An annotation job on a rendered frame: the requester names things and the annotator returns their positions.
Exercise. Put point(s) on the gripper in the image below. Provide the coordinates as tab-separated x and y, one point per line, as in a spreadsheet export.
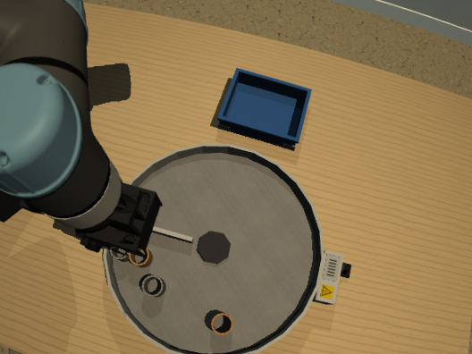
119	229

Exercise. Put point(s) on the blue rectangular crate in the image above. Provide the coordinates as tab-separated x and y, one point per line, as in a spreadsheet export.
267	102

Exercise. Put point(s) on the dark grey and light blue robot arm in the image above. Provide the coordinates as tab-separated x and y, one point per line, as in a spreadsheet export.
49	156

